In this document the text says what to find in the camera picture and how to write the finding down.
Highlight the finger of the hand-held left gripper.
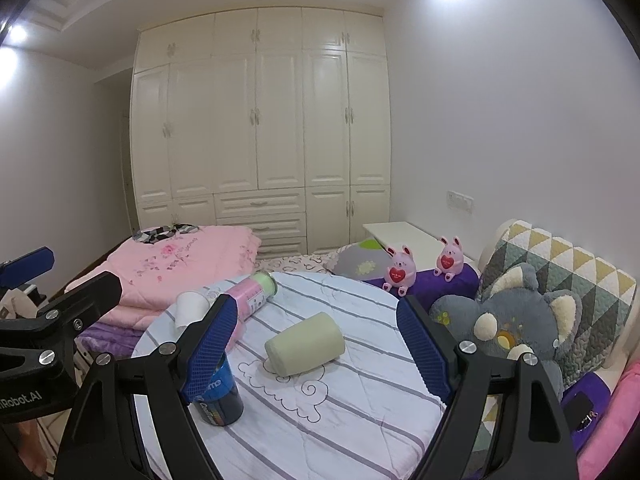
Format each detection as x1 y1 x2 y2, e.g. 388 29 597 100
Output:
0 246 56 292
0 270 124 363

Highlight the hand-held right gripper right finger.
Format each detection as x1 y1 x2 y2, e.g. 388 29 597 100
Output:
396 294 582 480

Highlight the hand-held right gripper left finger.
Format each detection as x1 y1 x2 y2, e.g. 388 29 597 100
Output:
57 292 246 480

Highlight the pale green cup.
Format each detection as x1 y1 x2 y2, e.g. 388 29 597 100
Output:
264 311 347 377

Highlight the white cup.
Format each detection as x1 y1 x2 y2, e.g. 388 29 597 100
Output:
173 290 211 330

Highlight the blue printed cup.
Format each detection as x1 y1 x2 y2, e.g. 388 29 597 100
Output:
192 350 245 429

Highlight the purple folded blanket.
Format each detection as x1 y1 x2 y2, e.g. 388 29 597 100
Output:
77 321 152 361

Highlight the pink tumbler with green lid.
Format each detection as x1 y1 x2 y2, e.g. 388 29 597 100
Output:
202 270 279 329

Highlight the purple pillow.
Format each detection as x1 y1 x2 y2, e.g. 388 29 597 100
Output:
367 261 480 307

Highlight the pink folded quilt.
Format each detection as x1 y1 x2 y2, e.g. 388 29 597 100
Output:
65 225 264 332

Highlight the pink bunny plush toy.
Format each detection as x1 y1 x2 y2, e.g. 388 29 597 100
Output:
432 236 466 281
382 245 419 297

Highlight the grey elephant plush toy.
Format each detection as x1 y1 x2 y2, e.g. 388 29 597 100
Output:
428 262 584 377

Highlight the black and white checkered cloth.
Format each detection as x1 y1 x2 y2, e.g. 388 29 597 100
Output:
132 222 202 245

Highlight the grey flower cushion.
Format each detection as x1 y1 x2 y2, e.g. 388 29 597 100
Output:
322 241 397 282

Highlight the patterned bed sheet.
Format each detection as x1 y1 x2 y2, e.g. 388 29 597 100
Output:
252 252 342 275

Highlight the white bedside table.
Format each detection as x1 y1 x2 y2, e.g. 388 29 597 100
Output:
362 221 476 264

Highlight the striped white quilted cloth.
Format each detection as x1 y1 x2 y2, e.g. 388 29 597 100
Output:
131 271 452 480

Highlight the triangle patterned quilted cover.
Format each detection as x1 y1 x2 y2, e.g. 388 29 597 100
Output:
477 219 639 392

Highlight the pink blanket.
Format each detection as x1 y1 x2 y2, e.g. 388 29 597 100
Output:
575 364 640 480

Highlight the cream wardrobe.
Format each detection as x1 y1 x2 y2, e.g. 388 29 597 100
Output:
129 6 392 261

